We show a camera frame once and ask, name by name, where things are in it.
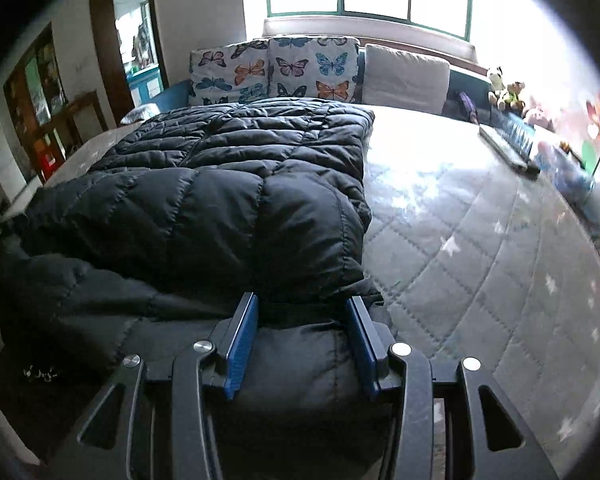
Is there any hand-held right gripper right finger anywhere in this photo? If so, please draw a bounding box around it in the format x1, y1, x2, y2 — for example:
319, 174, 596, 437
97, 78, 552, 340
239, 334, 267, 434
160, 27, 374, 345
345, 296, 558, 480

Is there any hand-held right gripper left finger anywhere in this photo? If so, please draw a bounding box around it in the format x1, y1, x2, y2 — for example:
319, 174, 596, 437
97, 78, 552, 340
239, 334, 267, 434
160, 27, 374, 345
45, 291, 259, 480

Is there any black puffer jacket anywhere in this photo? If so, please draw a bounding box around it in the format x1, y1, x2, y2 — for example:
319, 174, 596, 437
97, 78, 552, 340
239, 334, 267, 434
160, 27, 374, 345
0, 97, 396, 480

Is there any grey quilted star table cover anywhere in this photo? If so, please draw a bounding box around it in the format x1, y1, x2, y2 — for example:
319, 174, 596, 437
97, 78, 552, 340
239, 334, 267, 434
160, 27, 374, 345
45, 105, 600, 480

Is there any patterned grey cloth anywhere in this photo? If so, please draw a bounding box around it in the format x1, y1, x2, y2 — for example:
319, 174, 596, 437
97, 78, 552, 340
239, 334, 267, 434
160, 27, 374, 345
121, 103, 161, 125

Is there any purple cloth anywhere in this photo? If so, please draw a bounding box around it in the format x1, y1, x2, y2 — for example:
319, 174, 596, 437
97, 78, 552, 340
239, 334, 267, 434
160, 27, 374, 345
455, 90, 481, 123

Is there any teal sofa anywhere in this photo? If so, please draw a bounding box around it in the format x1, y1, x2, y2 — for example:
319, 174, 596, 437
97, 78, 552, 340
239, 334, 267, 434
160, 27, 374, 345
157, 50, 536, 158

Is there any clear plastic bag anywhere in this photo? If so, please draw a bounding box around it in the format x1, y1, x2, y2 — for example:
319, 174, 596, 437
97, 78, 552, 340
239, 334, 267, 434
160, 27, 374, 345
535, 135, 596, 206

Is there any white cushion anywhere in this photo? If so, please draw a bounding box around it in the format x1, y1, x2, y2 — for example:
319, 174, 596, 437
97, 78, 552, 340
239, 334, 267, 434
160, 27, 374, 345
361, 43, 451, 115

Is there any butterfly print cushion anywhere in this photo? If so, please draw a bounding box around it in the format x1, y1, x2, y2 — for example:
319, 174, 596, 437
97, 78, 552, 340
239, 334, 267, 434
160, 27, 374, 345
190, 40, 271, 107
267, 35, 360, 103

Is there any teal cabinet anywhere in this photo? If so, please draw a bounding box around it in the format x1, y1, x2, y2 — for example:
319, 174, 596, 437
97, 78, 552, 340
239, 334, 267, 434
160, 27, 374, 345
127, 65, 161, 106

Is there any pink plush toy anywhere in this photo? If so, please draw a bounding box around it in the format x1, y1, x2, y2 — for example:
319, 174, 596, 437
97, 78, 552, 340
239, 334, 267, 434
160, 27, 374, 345
524, 107, 553, 131

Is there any brown plush toy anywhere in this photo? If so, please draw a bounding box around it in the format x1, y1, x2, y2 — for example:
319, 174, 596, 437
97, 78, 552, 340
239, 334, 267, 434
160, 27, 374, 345
502, 81, 527, 113

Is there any black and white plush toy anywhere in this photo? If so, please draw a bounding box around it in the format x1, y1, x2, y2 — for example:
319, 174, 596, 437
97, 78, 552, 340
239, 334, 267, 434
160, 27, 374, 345
487, 66, 506, 108

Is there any white refrigerator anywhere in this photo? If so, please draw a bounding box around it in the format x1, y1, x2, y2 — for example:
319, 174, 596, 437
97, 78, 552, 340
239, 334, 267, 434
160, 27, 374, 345
0, 122, 28, 193

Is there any hanging garment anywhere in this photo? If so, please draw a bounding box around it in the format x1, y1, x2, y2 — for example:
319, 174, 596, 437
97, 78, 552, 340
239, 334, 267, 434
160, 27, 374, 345
135, 22, 152, 66

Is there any wooden display cabinet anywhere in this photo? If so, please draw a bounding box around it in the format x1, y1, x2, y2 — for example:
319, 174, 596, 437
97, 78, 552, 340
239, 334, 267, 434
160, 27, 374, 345
2, 22, 108, 183

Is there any dark wooden door frame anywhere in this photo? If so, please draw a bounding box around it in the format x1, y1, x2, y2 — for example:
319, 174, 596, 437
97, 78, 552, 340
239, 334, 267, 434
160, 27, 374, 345
89, 0, 171, 128

